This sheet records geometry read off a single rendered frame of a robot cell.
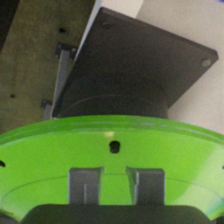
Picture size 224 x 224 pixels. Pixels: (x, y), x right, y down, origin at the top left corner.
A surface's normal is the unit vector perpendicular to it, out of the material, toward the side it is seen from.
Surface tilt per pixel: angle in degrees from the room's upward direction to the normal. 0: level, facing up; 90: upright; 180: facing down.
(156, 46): 0
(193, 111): 0
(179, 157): 24
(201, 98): 0
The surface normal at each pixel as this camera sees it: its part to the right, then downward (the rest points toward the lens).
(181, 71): -0.01, 0.82
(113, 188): 0.00, 0.61
